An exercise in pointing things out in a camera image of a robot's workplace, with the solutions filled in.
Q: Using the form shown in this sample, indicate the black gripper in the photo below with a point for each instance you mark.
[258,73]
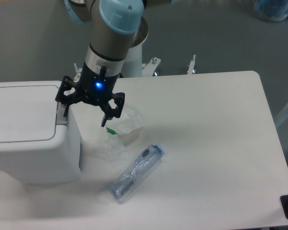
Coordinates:
[96,88]

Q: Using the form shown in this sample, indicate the clear plastic water bottle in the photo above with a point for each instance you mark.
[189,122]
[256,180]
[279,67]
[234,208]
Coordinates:
[136,171]

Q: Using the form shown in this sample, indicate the grey trash can push button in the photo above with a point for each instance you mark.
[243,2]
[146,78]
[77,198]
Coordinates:
[61,118]

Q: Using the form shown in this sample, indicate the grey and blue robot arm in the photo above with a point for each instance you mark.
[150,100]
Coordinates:
[115,23]

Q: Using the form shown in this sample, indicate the blue plastic bag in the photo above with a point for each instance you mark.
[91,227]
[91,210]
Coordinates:
[271,10]

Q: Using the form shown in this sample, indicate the clear plastic wrapper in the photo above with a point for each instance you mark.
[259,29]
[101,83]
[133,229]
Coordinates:
[117,153]

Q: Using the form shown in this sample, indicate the white plastic trash can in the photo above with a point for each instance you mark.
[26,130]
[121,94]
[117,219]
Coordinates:
[33,149]

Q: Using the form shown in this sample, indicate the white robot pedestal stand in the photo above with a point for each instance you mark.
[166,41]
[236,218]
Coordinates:
[139,57]

